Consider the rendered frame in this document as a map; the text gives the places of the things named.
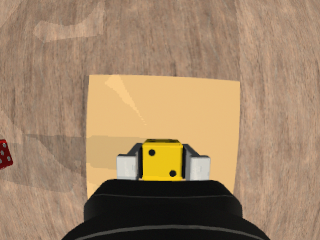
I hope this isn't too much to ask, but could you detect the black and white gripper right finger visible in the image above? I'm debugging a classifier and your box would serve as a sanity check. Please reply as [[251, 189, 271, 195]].
[[181, 144, 211, 181]]

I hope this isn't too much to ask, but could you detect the tan flat mat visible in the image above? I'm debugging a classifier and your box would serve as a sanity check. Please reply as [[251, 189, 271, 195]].
[[86, 75, 240, 199]]

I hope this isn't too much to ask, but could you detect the yellow die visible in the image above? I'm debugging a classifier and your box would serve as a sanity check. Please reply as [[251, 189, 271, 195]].
[[142, 139, 183, 181]]

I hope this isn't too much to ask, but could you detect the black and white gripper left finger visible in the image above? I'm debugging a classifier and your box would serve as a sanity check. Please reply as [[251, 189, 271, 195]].
[[116, 143, 143, 180]]

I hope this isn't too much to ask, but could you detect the red die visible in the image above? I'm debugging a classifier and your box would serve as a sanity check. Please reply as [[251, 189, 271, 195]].
[[0, 139, 13, 170]]

